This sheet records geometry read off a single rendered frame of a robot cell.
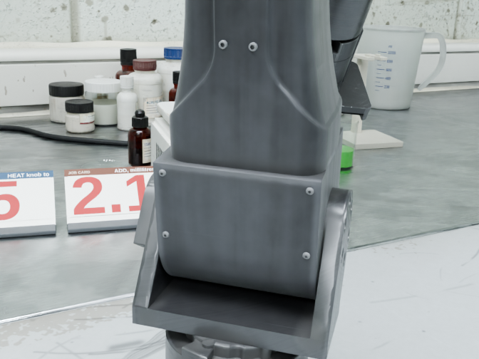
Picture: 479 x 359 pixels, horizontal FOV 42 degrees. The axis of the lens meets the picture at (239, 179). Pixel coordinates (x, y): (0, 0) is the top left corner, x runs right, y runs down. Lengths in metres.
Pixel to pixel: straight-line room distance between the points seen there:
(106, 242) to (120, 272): 0.06
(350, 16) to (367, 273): 0.20
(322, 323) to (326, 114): 0.08
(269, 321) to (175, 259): 0.05
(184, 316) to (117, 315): 0.18
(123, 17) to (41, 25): 0.14
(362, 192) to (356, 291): 0.24
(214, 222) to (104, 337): 0.19
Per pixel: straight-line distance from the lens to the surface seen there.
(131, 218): 0.59
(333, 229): 0.25
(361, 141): 0.91
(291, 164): 0.23
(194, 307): 0.26
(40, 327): 0.43
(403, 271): 0.52
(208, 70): 0.23
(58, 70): 1.06
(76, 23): 1.11
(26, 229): 0.58
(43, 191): 0.60
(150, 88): 0.96
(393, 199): 0.69
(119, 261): 0.51
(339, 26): 0.47
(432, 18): 1.52
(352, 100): 0.52
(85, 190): 0.60
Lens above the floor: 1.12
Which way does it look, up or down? 18 degrees down
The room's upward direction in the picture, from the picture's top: 2 degrees clockwise
